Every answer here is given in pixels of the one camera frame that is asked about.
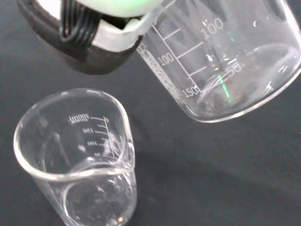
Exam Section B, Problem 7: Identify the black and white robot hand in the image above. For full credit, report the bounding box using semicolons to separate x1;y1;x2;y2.
17;0;170;75

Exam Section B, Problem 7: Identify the black table cloth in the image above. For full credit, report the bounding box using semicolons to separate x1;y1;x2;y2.
0;0;301;226

